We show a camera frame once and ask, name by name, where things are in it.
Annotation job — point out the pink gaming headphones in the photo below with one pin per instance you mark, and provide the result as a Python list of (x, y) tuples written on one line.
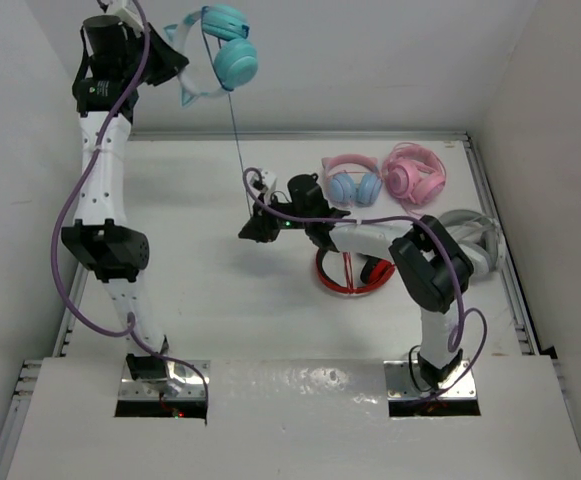
[(413, 175)]

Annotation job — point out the red black headphones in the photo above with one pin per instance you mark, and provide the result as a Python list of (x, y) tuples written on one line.
[(374, 275)]

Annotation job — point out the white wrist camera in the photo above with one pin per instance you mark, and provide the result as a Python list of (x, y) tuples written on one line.
[(263, 182), (127, 12)]

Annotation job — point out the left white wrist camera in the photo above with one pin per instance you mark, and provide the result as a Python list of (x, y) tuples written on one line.
[(127, 12)]

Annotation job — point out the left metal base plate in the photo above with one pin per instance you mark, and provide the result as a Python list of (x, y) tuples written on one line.
[(174, 382)]

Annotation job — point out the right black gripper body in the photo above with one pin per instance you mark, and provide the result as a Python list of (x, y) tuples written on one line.
[(273, 224)]

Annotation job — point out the aluminium table frame rail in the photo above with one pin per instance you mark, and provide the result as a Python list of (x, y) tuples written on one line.
[(297, 384)]

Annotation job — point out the teal cat-ear headphones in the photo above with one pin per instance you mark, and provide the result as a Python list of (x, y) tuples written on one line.
[(226, 36)]

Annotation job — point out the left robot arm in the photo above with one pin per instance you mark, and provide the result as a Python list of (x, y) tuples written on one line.
[(99, 236)]

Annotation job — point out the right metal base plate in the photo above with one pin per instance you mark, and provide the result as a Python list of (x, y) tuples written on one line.
[(403, 383)]

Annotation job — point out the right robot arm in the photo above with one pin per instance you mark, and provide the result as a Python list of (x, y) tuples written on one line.
[(434, 269)]

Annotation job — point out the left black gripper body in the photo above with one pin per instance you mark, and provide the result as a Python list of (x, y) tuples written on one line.
[(156, 69)]

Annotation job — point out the metal base plate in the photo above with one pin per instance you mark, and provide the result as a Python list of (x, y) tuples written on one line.
[(403, 383), (174, 382)]

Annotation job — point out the pink blue cat-ear headphones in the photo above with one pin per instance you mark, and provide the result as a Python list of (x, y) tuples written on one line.
[(342, 188)]

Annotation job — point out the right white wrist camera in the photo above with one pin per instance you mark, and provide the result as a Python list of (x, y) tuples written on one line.
[(263, 182)]

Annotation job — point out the white grey headphones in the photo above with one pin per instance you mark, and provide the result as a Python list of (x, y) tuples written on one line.
[(481, 238)]

